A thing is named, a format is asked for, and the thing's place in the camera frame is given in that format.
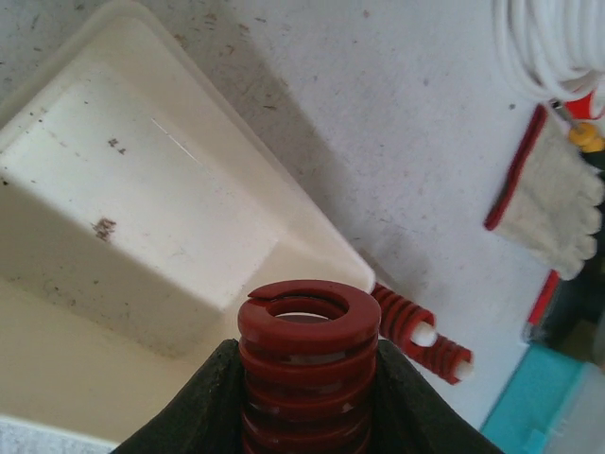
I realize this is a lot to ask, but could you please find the beige work glove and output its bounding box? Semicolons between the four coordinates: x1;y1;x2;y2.
484;106;604;280

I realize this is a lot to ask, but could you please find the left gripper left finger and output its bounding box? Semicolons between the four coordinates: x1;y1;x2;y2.
113;340;244;453

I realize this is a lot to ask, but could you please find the teal clear toolbox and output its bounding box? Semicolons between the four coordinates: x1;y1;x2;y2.
480;345;604;453

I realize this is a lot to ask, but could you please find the large red spring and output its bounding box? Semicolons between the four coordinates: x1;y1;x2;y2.
237;280;381;453
405;334;474;385
372;283;438;355

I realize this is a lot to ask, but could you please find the orange black screwdriver right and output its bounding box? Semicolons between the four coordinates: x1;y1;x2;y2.
549;98;604;171

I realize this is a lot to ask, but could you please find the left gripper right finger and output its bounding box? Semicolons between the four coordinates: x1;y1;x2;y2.
371;340;500;454

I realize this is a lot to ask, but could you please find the white tray of springs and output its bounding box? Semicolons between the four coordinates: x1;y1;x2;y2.
1;1;375;443

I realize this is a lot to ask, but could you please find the white cable spool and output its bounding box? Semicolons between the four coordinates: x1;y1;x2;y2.
492;1;604;102

